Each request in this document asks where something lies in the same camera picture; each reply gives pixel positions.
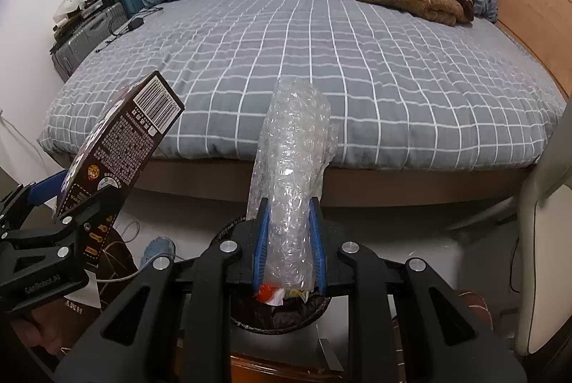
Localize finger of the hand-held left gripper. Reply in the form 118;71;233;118
6;185;127;272
0;171;68;232

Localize white round object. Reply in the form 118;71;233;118
53;0;85;26

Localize dark brown patterned bag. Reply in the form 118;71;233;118
92;229;139;312

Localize clear plastic bag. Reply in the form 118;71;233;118
246;75;339;290

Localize brown snack box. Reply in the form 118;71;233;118
53;70;185;274

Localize black charger with cable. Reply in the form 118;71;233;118
96;8;164;53

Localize round black waste bin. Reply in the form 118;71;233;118
210;217;334;335

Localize red plastic bag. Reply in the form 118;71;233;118
256;284;284;304

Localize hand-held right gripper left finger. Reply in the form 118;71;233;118
54;197;271;383

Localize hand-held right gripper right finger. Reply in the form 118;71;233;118
308;195;528;383

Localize person's left hand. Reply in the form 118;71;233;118
11;303;74;356

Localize grey suitcase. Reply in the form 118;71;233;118
50;2;126;82

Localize beige chair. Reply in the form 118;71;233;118
514;97;572;357

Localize white cable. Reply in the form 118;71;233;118
96;220;144;282

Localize blue shoe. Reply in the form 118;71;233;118
140;236;176;270

